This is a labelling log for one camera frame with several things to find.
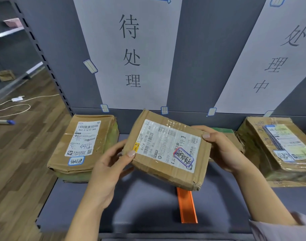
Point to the person's left hand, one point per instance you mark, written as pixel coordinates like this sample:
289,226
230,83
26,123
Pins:
105,173

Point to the person's right hand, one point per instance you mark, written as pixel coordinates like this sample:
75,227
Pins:
225,153

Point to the person's left thumb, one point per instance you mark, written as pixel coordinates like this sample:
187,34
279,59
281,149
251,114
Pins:
126,156

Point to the person's right thumb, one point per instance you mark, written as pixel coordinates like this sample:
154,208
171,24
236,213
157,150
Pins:
207,137

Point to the cardboard parcel with stamped label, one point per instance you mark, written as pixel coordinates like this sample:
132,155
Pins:
168,148

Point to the person's left forearm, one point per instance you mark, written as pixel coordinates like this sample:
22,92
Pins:
87,218

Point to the person's right forearm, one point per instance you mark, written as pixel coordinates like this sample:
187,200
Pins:
263,193

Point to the small green-taped cardboard parcel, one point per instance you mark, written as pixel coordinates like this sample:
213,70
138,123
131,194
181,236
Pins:
233,140

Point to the cardboard parcel with handwritten label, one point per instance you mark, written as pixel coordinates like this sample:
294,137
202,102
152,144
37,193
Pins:
82,145

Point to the orange plastic divider strip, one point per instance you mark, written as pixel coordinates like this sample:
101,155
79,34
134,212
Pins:
186,205

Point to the large crumpled cardboard parcel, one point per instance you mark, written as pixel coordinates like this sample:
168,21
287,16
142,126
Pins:
278,150

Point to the white paper sign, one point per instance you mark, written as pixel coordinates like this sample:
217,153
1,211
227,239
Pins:
273,62
130,52

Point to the light purple sleeve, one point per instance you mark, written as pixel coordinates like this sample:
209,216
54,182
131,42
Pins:
283,228

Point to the white power adapter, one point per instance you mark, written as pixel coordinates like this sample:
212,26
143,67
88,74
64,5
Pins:
18,99

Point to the white rod with blue tip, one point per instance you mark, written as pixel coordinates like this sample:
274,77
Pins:
2,121

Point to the small brown cardboard box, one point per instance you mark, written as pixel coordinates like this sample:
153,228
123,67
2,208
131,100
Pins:
5,75

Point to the grey background shelf unit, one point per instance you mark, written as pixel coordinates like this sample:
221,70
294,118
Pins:
10,47

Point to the pink flat packet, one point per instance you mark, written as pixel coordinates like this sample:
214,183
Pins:
13,23

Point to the grey perforated shelf post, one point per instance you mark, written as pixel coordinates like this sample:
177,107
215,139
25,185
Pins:
40,52

